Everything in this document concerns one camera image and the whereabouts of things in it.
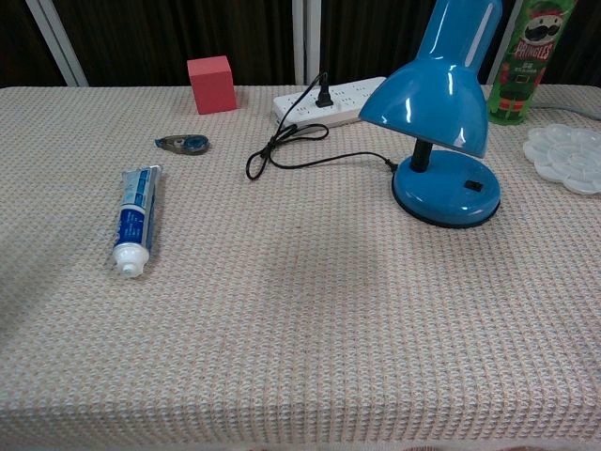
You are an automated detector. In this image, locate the blue correction tape dispenser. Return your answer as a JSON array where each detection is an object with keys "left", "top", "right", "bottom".
[{"left": 154, "top": 133, "right": 210, "bottom": 156}]

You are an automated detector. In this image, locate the white vertical frame post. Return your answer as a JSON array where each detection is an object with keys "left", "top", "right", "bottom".
[{"left": 291, "top": 0, "right": 323, "bottom": 86}]

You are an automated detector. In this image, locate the blue desk lamp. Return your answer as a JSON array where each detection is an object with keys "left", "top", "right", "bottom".
[{"left": 358, "top": 0, "right": 504, "bottom": 230}]

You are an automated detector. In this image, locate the beige woven tablecloth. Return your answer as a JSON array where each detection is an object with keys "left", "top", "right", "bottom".
[{"left": 0, "top": 84, "right": 601, "bottom": 445}]

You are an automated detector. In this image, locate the blue white toothpaste tube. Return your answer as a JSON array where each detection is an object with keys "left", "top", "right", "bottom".
[{"left": 111, "top": 164, "right": 162, "bottom": 279}]

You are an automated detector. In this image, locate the red cube block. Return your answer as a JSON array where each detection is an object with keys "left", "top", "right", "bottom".
[{"left": 186, "top": 54, "right": 239, "bottom": 116}]

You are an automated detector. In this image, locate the black lamp power cord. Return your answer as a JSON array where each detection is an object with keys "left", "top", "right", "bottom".
[{"left": 245, "top": 71, "right": 400, "bottom": 181}]

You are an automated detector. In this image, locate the white slanted frame post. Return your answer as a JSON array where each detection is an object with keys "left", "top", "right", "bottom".
[{"left": 24, "top": 0, "right": 90, "bottom": 87}]

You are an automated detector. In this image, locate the grey power strip cable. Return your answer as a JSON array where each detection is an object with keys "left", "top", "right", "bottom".
[{"left": 532, "top": 101, "right": 601, "bottom": 120}]

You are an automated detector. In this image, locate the green Pringles can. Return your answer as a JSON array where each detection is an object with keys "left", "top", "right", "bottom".
[{"left": 486, "top": 0, "right": 578, "bottom": 126}]

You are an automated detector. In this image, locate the white power strip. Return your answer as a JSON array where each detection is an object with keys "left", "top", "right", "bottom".
[{"left": 272, "top": 76, "right": 388, "bottom": 130}]

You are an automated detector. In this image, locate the white plastic paint palette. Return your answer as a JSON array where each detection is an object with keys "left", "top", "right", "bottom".
[{"left": 522, "top": 123, "right": 601, "bottom": 195}]

